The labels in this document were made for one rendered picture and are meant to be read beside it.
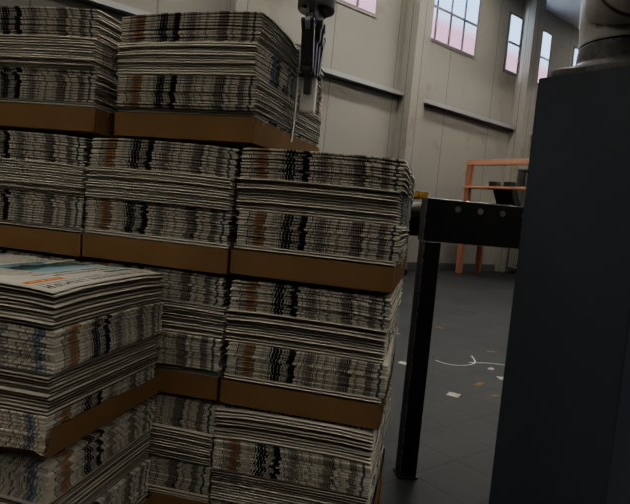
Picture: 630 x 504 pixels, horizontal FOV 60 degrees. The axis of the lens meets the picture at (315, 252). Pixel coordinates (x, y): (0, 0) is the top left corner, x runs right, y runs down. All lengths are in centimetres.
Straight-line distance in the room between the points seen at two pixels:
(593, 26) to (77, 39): 90
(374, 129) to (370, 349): 727
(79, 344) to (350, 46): 735
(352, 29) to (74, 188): 712
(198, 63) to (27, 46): 34
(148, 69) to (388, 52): 747
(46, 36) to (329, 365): 79
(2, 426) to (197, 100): 59
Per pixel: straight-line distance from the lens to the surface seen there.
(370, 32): 827
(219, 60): 103
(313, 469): 101
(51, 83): 117
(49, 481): 85
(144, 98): 109
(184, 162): 102
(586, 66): 107
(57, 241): 114
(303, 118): 121
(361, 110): 798
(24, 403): 84
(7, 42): 124
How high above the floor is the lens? 72
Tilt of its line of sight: 4 degrees down
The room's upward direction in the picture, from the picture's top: 5 degrees clockwise
